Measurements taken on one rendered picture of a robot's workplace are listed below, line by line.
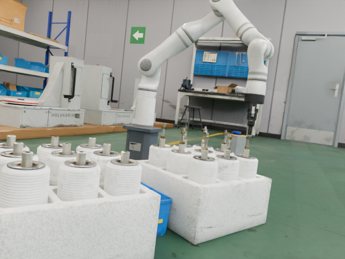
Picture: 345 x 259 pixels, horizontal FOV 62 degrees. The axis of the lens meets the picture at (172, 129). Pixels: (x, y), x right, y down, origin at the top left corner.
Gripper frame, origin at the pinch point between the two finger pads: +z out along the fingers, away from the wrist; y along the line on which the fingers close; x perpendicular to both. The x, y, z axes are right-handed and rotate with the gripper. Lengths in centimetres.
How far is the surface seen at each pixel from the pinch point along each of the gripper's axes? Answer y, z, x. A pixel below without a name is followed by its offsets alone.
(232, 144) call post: 22.0, 8.5, 6.1
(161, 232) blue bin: -28, 34, 24
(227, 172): -14.0, 14.4, 6.0
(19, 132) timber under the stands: 85, 30, 177
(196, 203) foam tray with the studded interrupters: -28.7, 22.4, 13.9
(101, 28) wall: 568, -179, 371
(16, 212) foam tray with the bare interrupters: -69, 17, 44
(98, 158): -41, 11, 42
